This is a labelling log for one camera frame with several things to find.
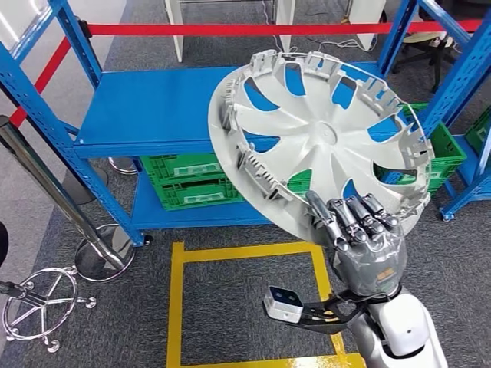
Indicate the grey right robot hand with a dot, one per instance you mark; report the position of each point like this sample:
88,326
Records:
372,264

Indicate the grey plastic wheel hubcap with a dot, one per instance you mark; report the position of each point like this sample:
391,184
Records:
325,134

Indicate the green plastic crate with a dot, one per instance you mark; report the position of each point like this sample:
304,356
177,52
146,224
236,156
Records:
437,183
199,195
180,167
301,184
480,129
445,147

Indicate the black office chair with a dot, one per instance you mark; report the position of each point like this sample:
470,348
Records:
437,66

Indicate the person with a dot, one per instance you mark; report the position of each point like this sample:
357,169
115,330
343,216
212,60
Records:
421,38

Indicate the white desk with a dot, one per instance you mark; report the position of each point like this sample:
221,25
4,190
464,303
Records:
366,20
174,30

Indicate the yellow floor tape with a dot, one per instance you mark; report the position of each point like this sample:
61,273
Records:
174,304

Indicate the red barrier belt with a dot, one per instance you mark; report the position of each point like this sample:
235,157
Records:
230,29

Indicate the chrome stool base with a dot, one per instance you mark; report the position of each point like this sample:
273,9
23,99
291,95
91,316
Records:
38,300

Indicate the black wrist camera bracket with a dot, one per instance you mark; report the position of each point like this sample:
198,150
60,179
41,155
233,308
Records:
329,312

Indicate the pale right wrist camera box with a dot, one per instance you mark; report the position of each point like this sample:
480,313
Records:
282,307

